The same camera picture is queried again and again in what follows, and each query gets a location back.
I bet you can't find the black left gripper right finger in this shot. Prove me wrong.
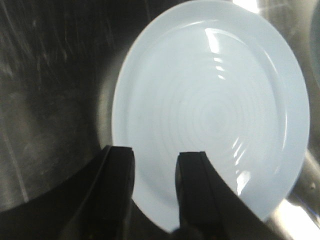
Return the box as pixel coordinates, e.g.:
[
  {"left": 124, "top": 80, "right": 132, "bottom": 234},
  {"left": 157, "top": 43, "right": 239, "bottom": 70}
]
[{"left": 172, "top": 151, "right": 275, "bottom": 240}]

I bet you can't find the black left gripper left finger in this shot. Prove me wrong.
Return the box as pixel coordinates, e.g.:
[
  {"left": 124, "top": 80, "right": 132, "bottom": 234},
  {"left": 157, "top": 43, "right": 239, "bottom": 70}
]
[{"left": 0, "top": 144, "right": 137, "bottom": 240}]

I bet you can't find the light blue plate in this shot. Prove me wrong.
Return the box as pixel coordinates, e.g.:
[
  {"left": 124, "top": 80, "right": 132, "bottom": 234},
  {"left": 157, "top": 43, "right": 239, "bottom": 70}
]
[{"left": 112, "top": 0, "right": 310, "bottom": 232}]

